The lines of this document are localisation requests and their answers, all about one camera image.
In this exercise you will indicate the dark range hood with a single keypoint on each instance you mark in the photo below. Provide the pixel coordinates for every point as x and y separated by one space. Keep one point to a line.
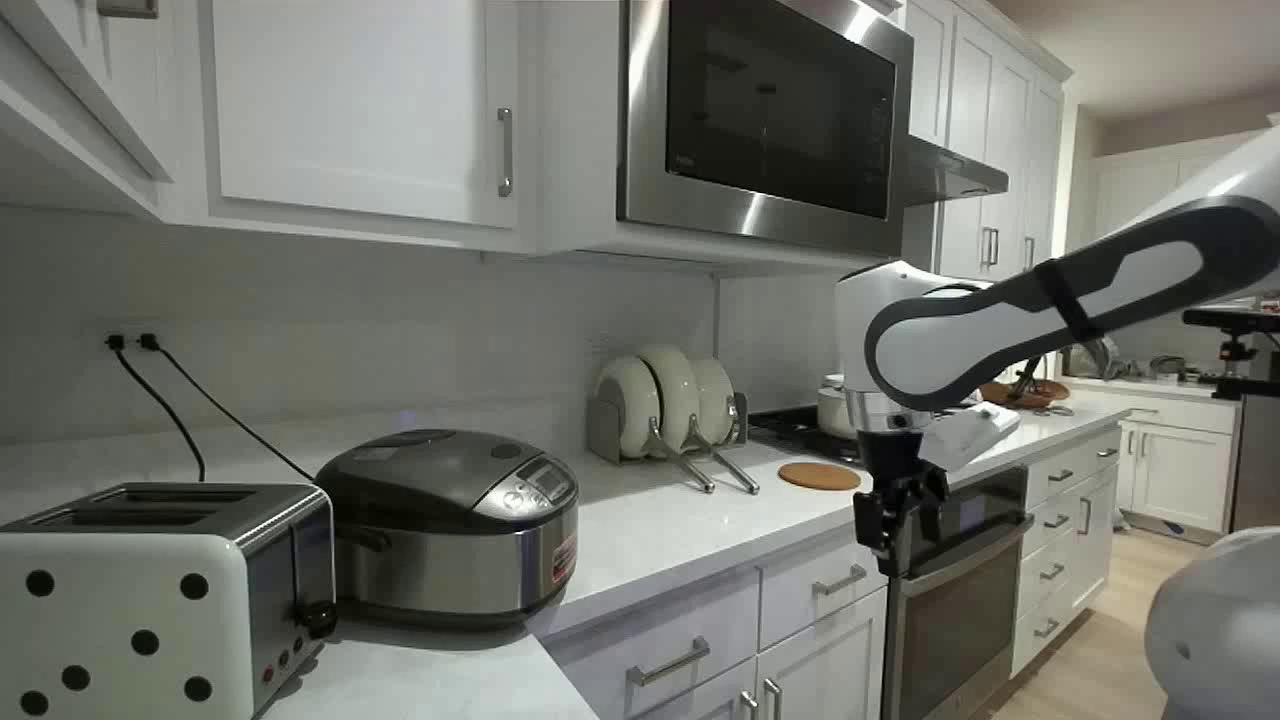
949 173

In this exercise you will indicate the wooden bowl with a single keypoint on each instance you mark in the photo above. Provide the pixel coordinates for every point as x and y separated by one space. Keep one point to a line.
1025 395

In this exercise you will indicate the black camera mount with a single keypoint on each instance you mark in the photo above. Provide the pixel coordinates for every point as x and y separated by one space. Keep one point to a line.
1232 350

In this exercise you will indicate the tall white cabinets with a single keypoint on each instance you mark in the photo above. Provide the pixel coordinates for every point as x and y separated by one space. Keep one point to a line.
994 123

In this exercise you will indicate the white lower cabinet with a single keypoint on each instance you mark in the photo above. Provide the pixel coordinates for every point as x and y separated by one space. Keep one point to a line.
1183 466

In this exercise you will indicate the white pot with lid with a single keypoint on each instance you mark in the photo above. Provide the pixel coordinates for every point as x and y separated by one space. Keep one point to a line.
839 405

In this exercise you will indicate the white wall outlet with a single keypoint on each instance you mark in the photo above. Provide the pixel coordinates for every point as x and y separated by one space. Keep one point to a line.
131 337

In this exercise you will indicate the stainless steel rice cooker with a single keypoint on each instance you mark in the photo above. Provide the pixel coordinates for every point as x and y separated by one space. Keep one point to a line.
453 533

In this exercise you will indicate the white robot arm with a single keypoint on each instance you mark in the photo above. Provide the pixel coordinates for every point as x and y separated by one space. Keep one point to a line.
1144 274

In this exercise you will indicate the cream frying pan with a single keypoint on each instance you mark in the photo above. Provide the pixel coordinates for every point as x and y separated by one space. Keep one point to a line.
626 405

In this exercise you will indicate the white drawer stack cabinet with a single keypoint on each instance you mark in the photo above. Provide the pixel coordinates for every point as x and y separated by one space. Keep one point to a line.
1067 544

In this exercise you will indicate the stainless steel oven range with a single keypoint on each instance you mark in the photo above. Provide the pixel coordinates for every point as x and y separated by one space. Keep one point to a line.
954 600

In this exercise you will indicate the stainless steel microwave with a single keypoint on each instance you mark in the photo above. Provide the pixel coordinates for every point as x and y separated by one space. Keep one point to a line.
767 115

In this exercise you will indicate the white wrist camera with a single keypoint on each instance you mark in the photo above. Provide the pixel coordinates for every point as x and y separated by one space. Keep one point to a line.
972 432

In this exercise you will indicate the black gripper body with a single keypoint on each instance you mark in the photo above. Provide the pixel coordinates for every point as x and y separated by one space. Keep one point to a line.
902 495

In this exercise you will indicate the white drawer front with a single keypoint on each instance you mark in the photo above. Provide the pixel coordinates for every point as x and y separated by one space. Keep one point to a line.
663 646
820 585

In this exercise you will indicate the round cork trivet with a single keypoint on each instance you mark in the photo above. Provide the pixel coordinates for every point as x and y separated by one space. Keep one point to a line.
816 474

